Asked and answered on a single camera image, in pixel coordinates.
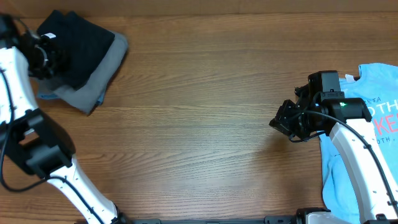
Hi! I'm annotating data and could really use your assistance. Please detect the black t-shirt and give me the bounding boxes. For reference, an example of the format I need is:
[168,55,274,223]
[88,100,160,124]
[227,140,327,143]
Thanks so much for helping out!
[37,10,115,90]

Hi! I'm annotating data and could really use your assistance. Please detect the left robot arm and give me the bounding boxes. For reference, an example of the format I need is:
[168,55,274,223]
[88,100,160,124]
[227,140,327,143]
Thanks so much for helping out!
[1,14,130,224]

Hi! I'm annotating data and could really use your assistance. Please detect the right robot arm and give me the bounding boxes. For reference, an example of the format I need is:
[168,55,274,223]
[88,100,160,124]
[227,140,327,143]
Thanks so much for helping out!
[269,70,397,223]

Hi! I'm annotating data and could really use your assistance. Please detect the folded grey shorts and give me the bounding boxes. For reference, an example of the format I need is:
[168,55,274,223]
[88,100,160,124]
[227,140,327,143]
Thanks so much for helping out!
[36,32,129,114]

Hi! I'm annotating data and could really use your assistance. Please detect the light blue printed t-shirt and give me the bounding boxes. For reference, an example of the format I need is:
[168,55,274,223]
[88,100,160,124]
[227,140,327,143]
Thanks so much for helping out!
[320,63,397,223]

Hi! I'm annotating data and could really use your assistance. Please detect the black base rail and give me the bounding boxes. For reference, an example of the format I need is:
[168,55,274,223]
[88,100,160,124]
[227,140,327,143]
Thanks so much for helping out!
[131,215,305,224]

